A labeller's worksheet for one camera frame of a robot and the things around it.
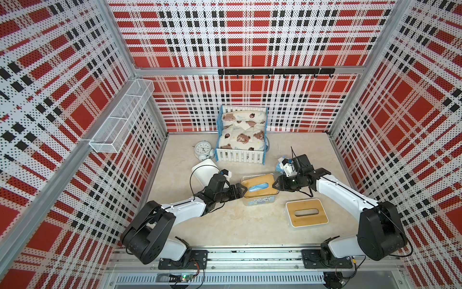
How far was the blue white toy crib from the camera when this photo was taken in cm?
104

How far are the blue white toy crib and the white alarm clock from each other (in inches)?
1.6

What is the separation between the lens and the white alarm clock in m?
1.07
